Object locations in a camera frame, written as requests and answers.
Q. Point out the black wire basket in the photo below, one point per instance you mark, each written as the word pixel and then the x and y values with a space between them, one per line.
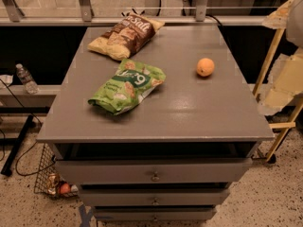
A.
pixel 48 180

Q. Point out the yellow wooden easel frame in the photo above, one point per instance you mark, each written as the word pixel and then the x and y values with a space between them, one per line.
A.
pixel 280 82

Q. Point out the metal window railing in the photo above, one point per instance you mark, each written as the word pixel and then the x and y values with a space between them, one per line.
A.
pixel 108 12

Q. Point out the brown yellow chip bag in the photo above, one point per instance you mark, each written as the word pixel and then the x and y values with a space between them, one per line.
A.
pixel 126 38

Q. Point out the clear plastic water bottle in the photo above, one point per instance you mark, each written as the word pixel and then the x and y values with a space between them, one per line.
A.
pixel 26 78

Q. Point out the middle grey drawer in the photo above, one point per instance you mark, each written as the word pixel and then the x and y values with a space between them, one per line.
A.
pixel 153 197

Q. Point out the grey drawer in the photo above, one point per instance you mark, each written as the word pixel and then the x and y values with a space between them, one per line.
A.
pixel 154 214
pixel 153 171
pixel 153 197

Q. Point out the bottom grey drawer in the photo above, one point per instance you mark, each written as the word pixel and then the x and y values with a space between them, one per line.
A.
pixel 154 214

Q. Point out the small orange fruit in basket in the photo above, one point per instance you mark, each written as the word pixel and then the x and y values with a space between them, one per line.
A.
pixel 65 188

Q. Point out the top grey drawer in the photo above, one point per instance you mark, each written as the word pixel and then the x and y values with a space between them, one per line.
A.
pixel 153 171

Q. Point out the grey drawer cabinet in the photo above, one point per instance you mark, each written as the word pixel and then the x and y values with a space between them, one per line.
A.
pixel 187 117

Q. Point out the black metal stand leg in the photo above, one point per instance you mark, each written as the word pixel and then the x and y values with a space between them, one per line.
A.
pixel 6 171

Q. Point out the green snack bag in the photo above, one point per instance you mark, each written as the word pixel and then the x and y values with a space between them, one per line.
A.
pixel 128 87

